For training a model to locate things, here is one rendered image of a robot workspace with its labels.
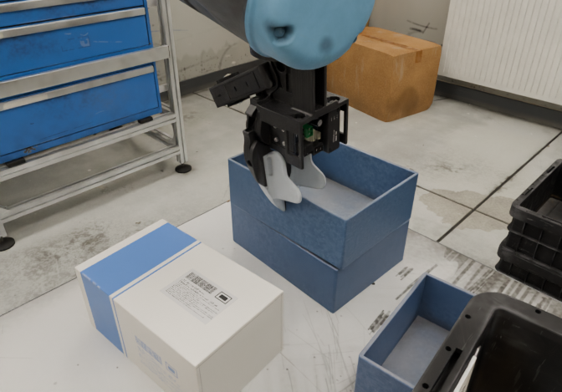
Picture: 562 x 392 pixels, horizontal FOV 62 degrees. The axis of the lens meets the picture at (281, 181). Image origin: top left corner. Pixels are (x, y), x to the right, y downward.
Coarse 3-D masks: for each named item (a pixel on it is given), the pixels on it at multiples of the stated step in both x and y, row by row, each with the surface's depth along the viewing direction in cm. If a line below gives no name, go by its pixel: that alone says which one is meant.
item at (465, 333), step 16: (480, 304) 28; (496, 304) 28; (512, 304) 28; (528, 304) 28; (464, 320) 27; (480, 320) 27; (512, 320) 28; (528, 320) 27; (544, 320) 27; (560, 320) 27; (448, 336) 26; (464, 336) 26; (480, 336) 26; (544, 336) 27; (560, 336) 26; (448, 352) 25; (464, 352) 25; (432, 368) 24; (448, 368) 26; (464, 368) 25; (416, 384) 23; (432, 384) 23; (448, 384) 23
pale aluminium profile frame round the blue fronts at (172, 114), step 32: (160, 0) 188; (160, 32) 196; (96, 64) 176; (128, 64) 185; (0, 96) 157; (128, 128) 199; (32, 160) 174; (160, 160) 216; (64, 192) 188; (0, 224) 174
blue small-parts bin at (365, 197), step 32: (320, 160) 71; (352, 160) 66; (384, 160) 62; (256, 192) 60; (320, 192) 68; (352, 192) 68; (384, 192) 64; (288, 224) 58; (320, 224) 54; (352, 224) 52; (384, 224) 58; (320, 256) 56; (352, 256) 55
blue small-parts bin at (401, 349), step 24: (432, 288) 54; (456, 288) 52; (408, 312) 53; (432, 312) 55; (456, 312) 53; (384, 336) 48; (408, 336) 54; (432, 336) 54; (360, 360) 44; (384, 360) 51; (408, 360) 51; (360, 384) 46; (384, 384) 43; (408, 384) 41
